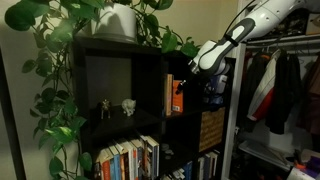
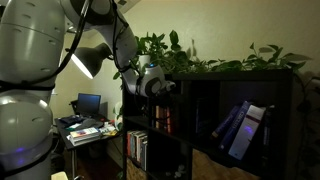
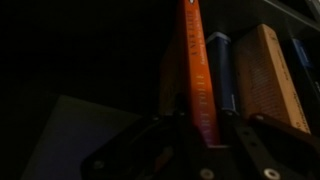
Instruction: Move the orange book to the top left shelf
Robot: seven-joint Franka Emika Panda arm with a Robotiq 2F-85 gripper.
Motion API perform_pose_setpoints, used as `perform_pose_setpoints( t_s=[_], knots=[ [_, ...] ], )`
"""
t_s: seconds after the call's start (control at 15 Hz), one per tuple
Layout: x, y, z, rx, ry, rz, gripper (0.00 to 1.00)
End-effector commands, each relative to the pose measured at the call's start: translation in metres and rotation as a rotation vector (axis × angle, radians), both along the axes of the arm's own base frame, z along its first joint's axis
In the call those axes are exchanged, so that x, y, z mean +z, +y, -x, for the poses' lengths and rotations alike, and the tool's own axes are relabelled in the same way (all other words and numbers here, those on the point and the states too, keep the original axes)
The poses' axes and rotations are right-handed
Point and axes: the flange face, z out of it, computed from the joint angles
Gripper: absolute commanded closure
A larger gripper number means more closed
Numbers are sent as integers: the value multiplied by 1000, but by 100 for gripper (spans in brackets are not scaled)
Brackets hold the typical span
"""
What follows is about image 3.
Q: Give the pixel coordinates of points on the navy blue book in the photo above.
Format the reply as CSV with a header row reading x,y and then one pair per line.
x,y
223,73

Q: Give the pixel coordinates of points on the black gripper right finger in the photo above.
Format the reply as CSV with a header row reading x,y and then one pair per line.
x,y
266,150

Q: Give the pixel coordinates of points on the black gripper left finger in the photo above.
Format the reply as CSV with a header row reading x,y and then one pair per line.
x,y
140,153

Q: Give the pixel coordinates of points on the tan book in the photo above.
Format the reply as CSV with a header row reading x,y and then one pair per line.
x,y
266,76

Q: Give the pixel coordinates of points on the orange book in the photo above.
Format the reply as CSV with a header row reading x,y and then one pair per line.
x,y
200,83

